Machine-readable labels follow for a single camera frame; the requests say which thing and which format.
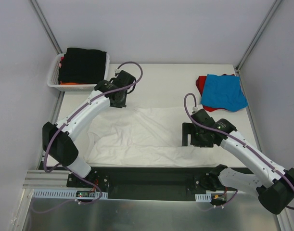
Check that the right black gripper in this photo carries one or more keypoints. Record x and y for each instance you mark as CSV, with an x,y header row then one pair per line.
x,y
193,134

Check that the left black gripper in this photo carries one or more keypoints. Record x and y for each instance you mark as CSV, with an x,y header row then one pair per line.
x,y
121,100

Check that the white t shirt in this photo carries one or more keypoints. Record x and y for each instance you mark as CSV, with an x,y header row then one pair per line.
x,y
142,137

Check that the blue t shirt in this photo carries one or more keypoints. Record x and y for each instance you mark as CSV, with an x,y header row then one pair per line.
x,y
223,93

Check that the white plastic basket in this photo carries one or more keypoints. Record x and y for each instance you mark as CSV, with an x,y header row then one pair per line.
x,y
53,82

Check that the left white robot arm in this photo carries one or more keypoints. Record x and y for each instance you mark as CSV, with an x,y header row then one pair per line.
x,y
58,139

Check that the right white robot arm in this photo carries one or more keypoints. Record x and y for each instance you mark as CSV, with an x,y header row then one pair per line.
x,y
274,198

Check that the black t shirt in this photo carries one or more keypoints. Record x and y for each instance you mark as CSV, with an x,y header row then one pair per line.
x,y
83,66

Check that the pink t shirt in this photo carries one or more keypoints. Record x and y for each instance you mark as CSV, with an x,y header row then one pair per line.
x,y
60,62

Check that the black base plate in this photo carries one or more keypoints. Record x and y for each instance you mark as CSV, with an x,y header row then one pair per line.
x,y
151,183

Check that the right white cable duct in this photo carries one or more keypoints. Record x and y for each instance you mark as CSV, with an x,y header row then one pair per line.
x,y
203,197

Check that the white cable duct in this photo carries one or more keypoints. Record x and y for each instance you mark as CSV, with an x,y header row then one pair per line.
x,y
203,197
68,194

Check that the left white cable duct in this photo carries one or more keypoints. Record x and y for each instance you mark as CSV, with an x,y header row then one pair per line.
x,y
68,194

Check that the aluminium rail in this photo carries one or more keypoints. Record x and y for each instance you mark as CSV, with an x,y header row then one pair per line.
x,y
41,178

